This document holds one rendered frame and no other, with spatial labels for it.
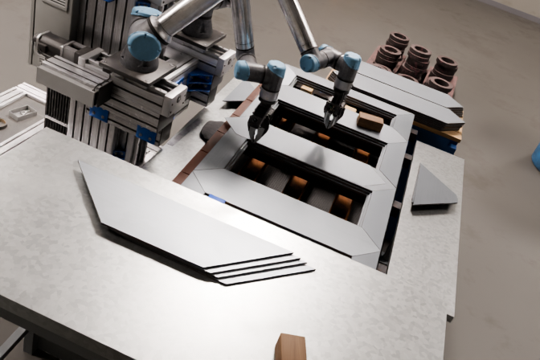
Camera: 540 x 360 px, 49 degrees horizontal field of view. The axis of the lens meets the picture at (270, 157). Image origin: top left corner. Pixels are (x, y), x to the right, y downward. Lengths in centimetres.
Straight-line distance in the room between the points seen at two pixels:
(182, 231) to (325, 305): 42
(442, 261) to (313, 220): 57
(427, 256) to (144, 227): 123
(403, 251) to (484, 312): 130
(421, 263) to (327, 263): 75
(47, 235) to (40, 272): 12
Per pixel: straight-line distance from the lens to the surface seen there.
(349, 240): 215
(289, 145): 253
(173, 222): 163
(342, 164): 255
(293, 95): 296
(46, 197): 169
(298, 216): 216
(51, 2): 271
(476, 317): 355
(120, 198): 167
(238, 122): 258
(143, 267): 153
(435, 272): 238
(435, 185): 281
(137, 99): 243
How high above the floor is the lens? 214
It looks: 32 degrees down
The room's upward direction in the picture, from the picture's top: 18 degrees clockwise
